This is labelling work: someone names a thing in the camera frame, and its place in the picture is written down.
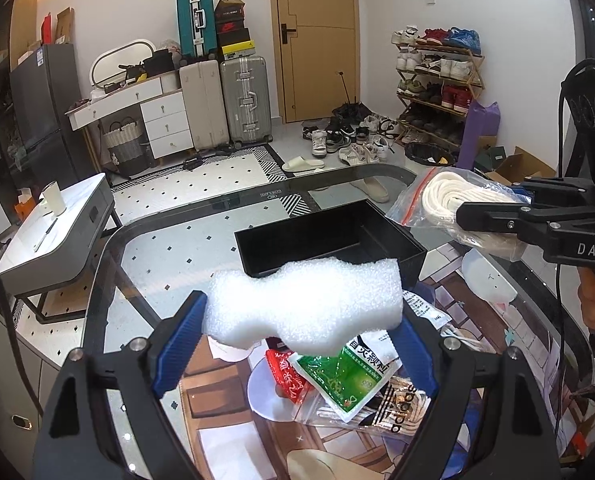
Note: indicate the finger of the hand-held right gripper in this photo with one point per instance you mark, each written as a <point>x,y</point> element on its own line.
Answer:
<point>562,190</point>
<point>487,217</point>

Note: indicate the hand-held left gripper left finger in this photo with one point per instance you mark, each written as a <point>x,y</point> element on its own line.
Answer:
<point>182,345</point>

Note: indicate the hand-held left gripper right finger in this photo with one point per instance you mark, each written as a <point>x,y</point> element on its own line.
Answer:
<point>412,350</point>

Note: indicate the white printed packet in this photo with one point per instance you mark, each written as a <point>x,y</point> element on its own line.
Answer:
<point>422,310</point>

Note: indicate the green white packet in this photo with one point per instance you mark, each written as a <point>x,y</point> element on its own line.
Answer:
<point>337,380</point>

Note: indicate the white foam piece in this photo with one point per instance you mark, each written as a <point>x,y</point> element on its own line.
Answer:
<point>302,300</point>

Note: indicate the black rectangular box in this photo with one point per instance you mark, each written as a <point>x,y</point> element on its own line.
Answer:
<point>297,245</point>

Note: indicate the brown cardboard box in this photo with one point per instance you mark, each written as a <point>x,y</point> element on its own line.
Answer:
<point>522,165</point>

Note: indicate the adidas clear bag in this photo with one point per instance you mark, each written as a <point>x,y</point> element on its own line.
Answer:
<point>397,405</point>

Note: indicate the dark green box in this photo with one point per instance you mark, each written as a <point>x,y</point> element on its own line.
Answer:
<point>492,157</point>

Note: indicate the purple rolled mat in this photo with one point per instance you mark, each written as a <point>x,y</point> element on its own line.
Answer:
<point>477,135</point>

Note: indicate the black round basket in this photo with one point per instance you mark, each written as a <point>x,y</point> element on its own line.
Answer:
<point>427,152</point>

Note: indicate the printed cartoon table mat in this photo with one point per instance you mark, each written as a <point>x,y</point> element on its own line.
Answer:
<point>502,320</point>

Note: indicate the red plastic packet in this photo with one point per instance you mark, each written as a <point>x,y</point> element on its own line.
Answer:
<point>285,375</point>

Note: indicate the wooden shoe rack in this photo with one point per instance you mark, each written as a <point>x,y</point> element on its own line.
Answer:
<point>472,60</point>

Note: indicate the pile of loose sneakers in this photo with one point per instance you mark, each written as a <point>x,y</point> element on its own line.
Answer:
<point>357,142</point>

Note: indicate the rows of racked shoes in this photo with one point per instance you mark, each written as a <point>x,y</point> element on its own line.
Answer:
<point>437,67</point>

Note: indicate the black white patterned rug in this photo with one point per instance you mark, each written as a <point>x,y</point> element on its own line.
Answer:
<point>202,180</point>

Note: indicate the grey side table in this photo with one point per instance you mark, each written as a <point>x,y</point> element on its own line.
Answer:
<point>77,210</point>

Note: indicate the black umbrella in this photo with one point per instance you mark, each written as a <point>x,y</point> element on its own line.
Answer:
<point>347,110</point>

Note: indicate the grey cabinet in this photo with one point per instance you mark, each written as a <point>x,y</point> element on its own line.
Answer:
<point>7,385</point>

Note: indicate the black sandal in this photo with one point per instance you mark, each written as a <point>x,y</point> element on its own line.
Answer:
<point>193,163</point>

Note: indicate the white paper roll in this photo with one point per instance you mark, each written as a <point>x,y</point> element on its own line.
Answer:
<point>53,200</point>

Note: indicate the woven wicker basket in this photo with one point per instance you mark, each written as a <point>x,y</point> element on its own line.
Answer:
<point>125,150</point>

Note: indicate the white dresser with drawers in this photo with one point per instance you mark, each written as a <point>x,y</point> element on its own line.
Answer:
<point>162,120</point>

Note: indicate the wooden door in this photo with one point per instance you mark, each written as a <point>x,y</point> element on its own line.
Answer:
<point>322,60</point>

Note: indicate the beige suitcase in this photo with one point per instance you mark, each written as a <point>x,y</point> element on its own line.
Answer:
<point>202,105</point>

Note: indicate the silver suitcase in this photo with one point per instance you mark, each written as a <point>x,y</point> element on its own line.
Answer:
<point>245,100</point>

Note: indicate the dark grey fridge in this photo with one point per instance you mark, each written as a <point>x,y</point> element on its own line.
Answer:
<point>47,110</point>

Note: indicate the black handbag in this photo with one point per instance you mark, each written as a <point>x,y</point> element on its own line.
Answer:
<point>158,64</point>

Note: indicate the white oval mirror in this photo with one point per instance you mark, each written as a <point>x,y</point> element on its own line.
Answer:
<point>112,60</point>

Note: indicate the plain black shoe box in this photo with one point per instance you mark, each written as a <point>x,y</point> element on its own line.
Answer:
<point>235,37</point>

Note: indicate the teal suitcase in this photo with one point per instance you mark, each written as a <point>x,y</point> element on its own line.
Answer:
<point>187,25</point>

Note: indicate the black shoe box red logo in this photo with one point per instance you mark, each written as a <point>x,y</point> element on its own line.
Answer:
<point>231,22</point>

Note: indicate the dark shoe box orange stripe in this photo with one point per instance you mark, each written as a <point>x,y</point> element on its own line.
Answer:
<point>230,5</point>

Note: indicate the flat cardboard pieces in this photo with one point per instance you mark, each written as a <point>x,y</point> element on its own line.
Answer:
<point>65,25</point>

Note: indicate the red paper bag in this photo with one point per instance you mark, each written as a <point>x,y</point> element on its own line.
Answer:
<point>47,30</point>

